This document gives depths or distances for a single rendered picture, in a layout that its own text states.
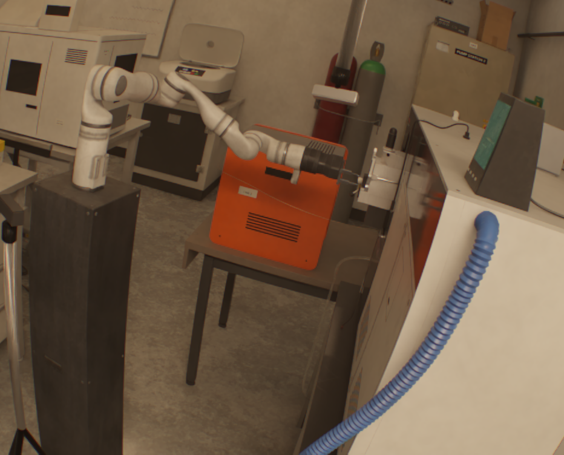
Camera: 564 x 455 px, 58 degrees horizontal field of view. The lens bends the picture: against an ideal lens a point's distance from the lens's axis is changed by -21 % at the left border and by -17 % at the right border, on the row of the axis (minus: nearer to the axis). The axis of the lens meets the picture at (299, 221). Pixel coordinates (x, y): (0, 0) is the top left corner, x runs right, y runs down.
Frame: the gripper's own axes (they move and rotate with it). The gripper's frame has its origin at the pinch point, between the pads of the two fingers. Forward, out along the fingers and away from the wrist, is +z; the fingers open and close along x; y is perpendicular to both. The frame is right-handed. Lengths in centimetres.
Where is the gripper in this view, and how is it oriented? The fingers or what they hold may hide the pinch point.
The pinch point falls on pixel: (359, 180)
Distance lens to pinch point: 186.7
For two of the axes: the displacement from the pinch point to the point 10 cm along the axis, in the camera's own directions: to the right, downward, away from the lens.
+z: 9.6, 2.6, -0.6
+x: 2.2, -6.3, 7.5
